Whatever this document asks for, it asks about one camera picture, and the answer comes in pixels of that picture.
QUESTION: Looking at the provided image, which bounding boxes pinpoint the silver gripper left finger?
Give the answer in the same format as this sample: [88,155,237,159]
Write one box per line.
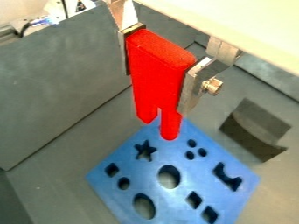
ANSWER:
[104,0,145,75]

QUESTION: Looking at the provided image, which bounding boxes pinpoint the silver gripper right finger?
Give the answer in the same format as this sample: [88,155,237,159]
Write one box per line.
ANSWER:
[177,37,241,115]

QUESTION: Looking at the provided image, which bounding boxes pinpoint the red square-circle peg object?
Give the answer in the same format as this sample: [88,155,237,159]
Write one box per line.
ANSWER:
[125,29,196,140]

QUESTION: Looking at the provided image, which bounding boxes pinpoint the black curved holder stand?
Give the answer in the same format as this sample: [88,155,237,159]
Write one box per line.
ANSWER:
[219,98,291,162]

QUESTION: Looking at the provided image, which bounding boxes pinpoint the blue shape-sorting block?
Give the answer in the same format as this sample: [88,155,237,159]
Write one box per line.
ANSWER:
[87,120,259,224]

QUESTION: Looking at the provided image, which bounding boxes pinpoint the black cable with connector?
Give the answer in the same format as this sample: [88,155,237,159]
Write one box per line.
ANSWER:
[17,15,61,39]

